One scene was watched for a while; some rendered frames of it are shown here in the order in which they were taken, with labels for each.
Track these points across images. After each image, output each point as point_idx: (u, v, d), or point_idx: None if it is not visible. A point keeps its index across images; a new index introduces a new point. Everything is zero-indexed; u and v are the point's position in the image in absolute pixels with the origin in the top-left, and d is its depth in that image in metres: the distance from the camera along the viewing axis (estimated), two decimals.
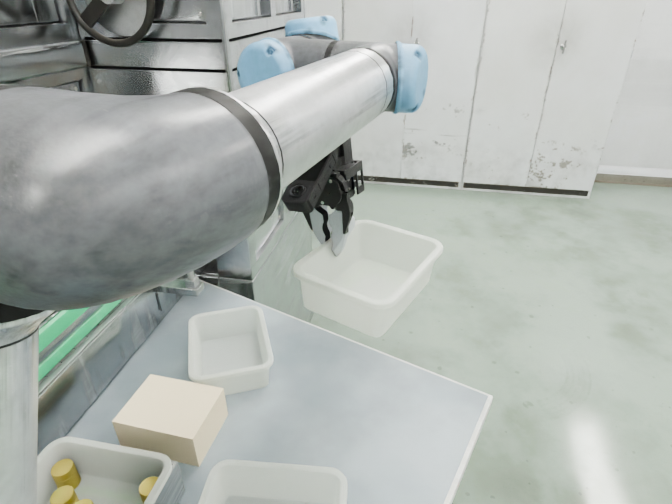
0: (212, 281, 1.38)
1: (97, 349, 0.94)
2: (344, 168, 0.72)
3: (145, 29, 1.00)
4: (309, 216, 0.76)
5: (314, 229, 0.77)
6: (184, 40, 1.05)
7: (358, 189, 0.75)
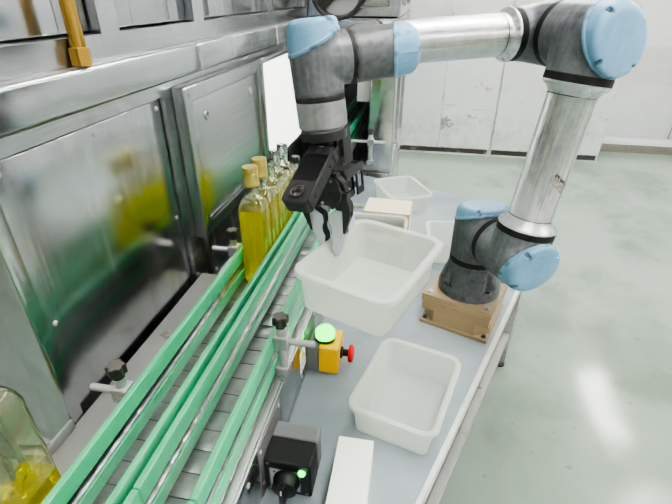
0: (362, 175, 2.15)
1: None
2: (344, 168, 0.72)
3: (356, 10, 1.77)
4: (309, 216, 0.76)
5: (314, 229, 0.77)
6: (373, 17, 1.82)
7: (358, 189, 0.75)
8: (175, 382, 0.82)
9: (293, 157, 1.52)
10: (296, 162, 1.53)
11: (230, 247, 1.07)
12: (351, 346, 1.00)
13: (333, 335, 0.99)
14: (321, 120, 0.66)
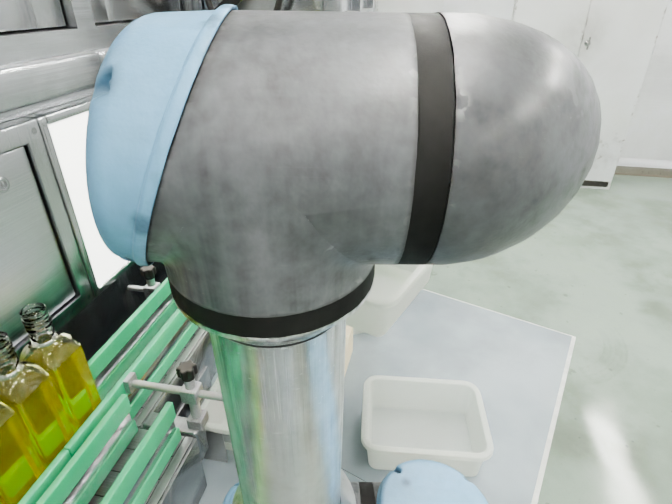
0: None
1: None
2: None
3: None
4: None
5: None
6: None
7: None
8: None
9: (142, 271, 0.90)
10: (149, 278, 0.91)
11: None
12: None
13: None
14: None
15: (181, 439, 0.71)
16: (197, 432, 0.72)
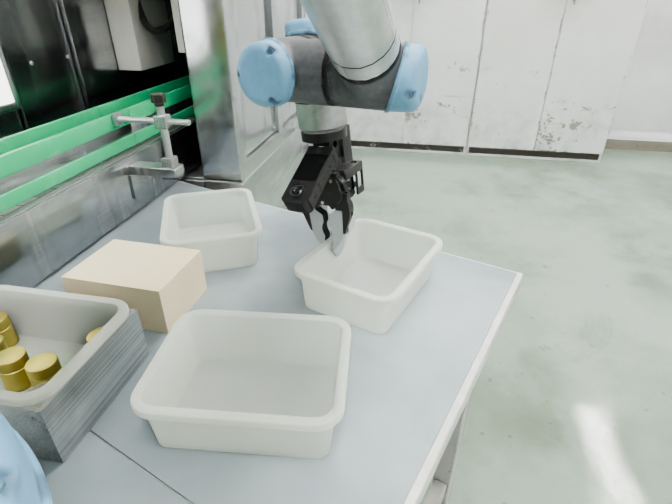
0: (197, 185, 1.23)
1: (51, 213, 0.79)
2: (344, 168, 0.72)
3: None
4: (309, 216, 0.76)
5: (314, 229, 0.77)
6: None
7: (358, 189, 0.75)
8: None
9: None
10: None
11: None
12: None
13: None
14: (321, 120, 0.66)
15: None
16: None
